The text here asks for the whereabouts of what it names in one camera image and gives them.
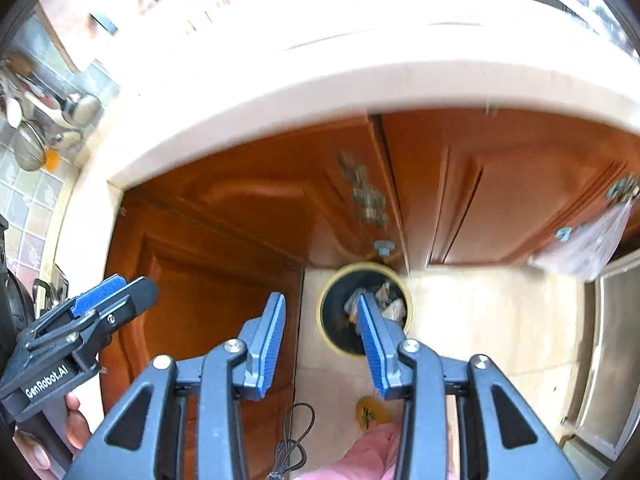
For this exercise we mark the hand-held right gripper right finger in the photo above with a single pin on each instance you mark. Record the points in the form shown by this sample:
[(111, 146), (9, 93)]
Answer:
[(372, 345)]

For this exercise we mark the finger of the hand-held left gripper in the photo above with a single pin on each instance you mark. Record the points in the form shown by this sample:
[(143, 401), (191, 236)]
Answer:
[(135, 300), (97, 296)]

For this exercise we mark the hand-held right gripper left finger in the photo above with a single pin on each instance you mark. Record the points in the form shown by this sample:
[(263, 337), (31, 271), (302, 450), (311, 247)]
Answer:
[(270, 345)]

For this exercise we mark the round yellow-rimmed bin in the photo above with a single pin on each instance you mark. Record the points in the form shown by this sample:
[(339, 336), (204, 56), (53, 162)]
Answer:
[(340, 330)]

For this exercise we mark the person's left hand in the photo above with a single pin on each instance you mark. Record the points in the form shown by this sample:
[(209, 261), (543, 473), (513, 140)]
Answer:
[(79, 425)]

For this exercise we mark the pile of crumpled paper scraps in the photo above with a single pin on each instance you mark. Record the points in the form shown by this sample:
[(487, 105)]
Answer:
[(392, 310)]

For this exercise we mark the yellow round paper piece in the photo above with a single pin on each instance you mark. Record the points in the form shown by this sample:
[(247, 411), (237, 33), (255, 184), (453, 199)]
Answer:
[(372, 412)]

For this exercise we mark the wooden cabinet door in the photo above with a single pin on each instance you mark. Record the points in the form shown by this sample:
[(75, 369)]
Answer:
[(200, 320), (510, 200), (240, 195)]

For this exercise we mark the blue cabinet knob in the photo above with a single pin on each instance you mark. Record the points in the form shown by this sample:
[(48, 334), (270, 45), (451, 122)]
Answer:
[(564, 234), (384, 247)]

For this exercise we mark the person's pink pants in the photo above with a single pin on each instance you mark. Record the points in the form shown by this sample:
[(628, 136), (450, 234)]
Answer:
[(360, 460)]

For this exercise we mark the grey sticker cluster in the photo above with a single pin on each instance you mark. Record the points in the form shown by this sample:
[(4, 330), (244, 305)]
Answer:
[(367, 195)]

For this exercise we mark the steel strainer ladle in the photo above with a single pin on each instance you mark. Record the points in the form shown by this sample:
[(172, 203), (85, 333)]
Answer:
[(29, 147)]

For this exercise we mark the white plastic spoon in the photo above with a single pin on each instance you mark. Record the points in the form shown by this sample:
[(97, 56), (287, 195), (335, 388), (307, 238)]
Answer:
[(13, 112)]

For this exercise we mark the clear plastic bag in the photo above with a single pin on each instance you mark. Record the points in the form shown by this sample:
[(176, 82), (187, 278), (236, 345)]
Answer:
[(590, 250)]

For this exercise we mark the grey metal door frame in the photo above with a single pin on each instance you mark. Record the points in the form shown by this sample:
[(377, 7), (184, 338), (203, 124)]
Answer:
[(615, 360)]

